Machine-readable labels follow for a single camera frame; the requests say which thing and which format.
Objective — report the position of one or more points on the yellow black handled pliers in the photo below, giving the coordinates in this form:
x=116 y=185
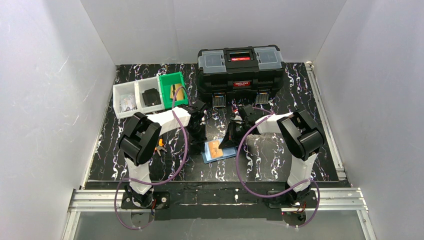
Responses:
x=159 y=149

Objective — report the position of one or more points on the orange card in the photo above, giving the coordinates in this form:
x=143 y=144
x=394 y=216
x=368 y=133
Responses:
x=214 y=150

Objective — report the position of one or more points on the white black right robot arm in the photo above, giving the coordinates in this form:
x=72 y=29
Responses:
x=302 y=137

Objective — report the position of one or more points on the black toolbox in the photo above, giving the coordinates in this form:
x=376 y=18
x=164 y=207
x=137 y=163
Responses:
x=253 y=73

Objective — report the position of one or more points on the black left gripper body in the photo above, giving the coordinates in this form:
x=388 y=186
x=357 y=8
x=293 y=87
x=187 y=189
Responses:
x=197 y=133

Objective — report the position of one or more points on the white bin with patterned cards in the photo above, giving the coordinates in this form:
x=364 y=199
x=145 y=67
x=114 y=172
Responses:
x=117 y=91

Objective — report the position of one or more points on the blue leather card holder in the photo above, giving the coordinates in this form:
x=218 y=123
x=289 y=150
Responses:
x=228 y=153

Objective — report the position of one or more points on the black card in white bin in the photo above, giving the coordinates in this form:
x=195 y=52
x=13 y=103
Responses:
x=151 y=97

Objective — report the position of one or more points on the patterned cards in white bin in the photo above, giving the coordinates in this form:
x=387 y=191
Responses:
x=127 y=102

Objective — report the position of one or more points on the green plastic bin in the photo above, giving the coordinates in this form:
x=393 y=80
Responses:
x=169 y=83

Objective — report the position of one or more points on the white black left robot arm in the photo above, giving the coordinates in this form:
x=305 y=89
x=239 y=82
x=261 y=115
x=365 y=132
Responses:
x=141 y=137

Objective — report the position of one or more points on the white bin with black card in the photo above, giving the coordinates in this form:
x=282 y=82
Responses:
x=140 y=87

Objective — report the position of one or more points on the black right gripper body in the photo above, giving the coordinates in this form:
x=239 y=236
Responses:
x=235 y=131

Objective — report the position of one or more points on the gold card in green bin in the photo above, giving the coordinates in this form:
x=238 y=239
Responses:
x=178 y=95

